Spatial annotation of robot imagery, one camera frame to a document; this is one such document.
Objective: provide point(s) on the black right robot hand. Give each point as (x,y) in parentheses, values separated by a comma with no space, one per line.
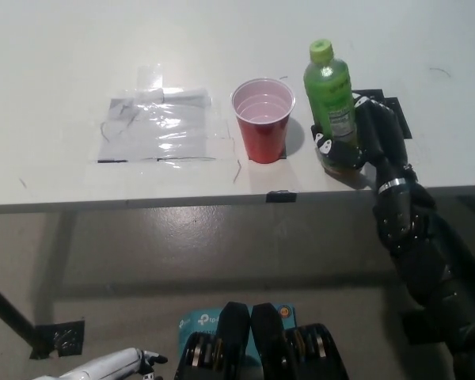
(384,134)

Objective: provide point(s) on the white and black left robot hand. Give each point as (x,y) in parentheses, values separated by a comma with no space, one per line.
(111,366)

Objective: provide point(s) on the green tea bottle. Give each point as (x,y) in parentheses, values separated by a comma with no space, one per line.
(328,95)

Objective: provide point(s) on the red plastic cup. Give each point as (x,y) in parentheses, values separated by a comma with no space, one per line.
(263,138)

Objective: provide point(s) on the large black tape patch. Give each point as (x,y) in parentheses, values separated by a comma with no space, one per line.
(400,111)

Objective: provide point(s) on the teal tp-link box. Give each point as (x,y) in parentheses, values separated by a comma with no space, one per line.
(198,320)

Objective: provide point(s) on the black table leg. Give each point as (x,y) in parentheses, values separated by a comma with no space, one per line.
(8,312)

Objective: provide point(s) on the small black tape piece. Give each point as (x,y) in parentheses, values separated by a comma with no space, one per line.
(282,196)

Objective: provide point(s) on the clear plastic tape patch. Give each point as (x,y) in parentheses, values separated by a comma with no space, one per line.
(158,130)

